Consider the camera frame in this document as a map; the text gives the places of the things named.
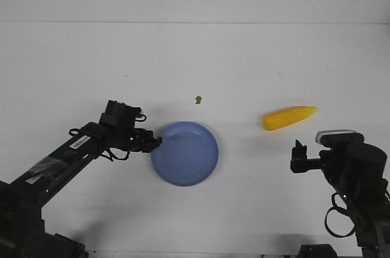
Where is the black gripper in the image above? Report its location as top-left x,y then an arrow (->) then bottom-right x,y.
290,140 -> 326,173
104,128 -> 162,152

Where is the blue round plate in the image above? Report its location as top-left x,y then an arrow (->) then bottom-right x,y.
151,121 -> 219,187

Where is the yellow corn cob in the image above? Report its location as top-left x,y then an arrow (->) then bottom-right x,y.
262,106 -> 317,131

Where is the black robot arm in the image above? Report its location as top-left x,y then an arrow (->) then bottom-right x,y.
1,122 -> 162,257
290,141 -> 389,257

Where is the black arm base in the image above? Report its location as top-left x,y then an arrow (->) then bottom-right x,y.
297,244 -> 338,258

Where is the small brown table mark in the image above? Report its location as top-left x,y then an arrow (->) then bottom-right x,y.
195,96 -> 202,104

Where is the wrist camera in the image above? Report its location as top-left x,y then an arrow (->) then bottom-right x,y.
98,100 -> 147,132
315,129 -> 364,148

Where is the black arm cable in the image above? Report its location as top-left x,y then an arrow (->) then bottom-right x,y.
103,146 -> 130,162
324,192 -> 357,238

